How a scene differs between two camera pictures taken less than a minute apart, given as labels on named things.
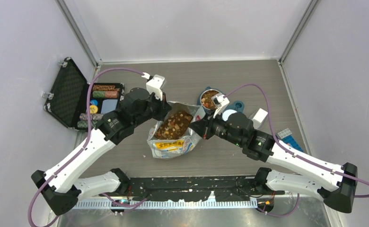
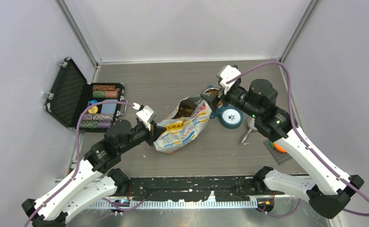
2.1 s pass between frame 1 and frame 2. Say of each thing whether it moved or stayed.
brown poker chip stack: stayed
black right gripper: moved
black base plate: stayed
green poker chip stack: stayed
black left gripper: moved
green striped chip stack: stayed
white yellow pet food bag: moved
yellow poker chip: stayed
